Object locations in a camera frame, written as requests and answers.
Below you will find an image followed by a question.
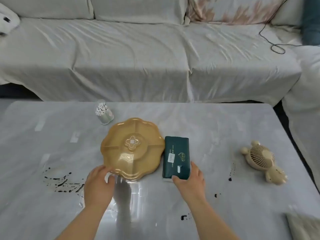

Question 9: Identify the person's left hand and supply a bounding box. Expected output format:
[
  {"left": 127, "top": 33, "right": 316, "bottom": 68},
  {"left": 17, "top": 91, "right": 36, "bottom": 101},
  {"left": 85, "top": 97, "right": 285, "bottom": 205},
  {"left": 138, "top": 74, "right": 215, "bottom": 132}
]
[{"left": 84, "top": 165, "right": 116, "bottom": 208}]

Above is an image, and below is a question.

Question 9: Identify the person's right hand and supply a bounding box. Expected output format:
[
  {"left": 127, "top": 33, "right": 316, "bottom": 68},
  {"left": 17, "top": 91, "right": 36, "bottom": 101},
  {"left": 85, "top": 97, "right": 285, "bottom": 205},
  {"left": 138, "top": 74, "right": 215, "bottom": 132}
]
[{"left": 172, "top": 161, "right": 207, "bottom": 205}]

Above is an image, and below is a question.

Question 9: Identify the dark green tissue pack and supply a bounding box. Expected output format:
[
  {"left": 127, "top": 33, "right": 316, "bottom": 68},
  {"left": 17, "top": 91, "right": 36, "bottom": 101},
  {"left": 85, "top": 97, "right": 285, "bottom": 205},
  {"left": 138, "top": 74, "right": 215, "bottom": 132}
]
[{"left": 162, "top": 136, "right": 192, "bottom": 183}]

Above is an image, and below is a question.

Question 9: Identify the golden flower-shaped snack tray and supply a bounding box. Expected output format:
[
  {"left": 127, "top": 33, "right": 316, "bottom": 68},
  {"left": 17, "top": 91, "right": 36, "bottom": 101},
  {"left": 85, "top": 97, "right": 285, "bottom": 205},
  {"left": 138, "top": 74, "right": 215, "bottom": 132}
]
[{"left": 101, "top": 117, "right": 165, "bottom": 182}]

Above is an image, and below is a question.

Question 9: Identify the clear cotton swab container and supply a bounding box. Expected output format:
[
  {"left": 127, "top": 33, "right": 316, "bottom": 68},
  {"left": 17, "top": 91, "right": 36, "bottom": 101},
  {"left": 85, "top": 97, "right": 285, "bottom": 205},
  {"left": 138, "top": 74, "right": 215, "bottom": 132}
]
[{"left": 95, "top": 99, "right": 114, "bottom": 125}]

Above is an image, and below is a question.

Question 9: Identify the beige bear-shaped mini fan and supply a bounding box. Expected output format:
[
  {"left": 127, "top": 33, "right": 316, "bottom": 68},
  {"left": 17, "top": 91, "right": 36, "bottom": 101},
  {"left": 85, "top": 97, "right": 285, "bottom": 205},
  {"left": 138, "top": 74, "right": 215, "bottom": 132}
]
[{"left": 241, "top": 140, "right": 288, "bottom": 184}]

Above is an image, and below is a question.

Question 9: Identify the beige cleaning cloth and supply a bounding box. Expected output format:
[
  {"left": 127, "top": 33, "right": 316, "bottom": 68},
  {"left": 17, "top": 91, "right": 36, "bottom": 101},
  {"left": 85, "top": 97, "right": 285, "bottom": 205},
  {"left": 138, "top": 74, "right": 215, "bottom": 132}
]
[{"left": 286, "top": 213, "right": 320, "bottom": 240}]

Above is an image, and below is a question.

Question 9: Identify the person's left forearm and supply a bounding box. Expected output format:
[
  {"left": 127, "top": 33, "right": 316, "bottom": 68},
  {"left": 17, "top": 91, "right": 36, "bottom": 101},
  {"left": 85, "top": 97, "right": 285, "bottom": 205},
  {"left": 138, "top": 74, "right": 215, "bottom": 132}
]
[{"left": 55, "top": 202, "right": 111, "bottom": 240}]

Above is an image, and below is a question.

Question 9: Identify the person's right forearm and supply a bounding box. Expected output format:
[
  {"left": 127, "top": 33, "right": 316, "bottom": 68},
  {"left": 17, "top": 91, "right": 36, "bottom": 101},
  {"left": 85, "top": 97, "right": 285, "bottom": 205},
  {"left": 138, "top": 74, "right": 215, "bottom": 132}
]
[{"left": 184, "top": 199, "right": 241, "bottom": 240}]

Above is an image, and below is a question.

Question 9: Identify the grey marble table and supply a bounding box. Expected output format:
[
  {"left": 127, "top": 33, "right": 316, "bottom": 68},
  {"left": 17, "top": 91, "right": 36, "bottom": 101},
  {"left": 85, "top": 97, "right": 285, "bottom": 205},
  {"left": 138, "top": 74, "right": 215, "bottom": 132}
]
[{"left": 0, "top": 101, "right": 320, "bottom": 240}]

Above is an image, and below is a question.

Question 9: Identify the sofa with white cover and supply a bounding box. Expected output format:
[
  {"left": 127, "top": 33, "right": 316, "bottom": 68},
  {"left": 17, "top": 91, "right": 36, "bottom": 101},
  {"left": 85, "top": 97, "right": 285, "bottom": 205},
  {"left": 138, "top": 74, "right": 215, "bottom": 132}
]
[{"left": 0, "top": 0, "right": 320, "bottom": 195}]

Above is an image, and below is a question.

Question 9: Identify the pink patterned cushion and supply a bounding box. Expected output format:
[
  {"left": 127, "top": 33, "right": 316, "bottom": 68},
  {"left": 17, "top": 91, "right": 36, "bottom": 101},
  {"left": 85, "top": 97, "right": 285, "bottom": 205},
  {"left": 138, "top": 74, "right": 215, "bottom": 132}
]
[{"left": 187, "top": 0, "right": 291, "bottom": 25}]

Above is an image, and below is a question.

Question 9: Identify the white pillow with black marks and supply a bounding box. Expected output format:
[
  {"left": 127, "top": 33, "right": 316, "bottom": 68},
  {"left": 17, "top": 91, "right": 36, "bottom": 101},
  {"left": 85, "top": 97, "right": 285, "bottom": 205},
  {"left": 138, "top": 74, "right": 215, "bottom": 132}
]
[{"left": 0, "top": 2, "right": 21, "bottom": 37}]

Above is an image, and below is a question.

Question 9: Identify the teal cushion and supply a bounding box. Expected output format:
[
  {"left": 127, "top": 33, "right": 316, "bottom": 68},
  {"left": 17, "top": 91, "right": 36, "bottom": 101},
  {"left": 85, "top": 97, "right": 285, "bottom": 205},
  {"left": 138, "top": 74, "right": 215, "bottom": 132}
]
[{"left": 301, "top": 0, "right": 320, "bottom": 47}]

